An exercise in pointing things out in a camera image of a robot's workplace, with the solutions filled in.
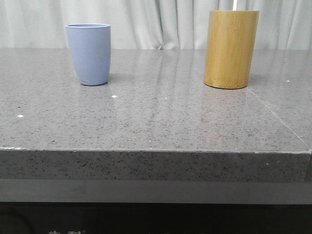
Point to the blue plastic cup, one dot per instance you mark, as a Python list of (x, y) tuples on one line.
[(90, 47)]

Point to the bamboo cylindrical holder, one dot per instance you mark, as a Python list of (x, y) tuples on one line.
[(230, 47)]

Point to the grey-white curtain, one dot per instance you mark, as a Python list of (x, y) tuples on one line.
[(150, 24)]

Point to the dark cabinet under counter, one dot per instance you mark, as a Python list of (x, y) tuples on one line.
[(153, 218)]

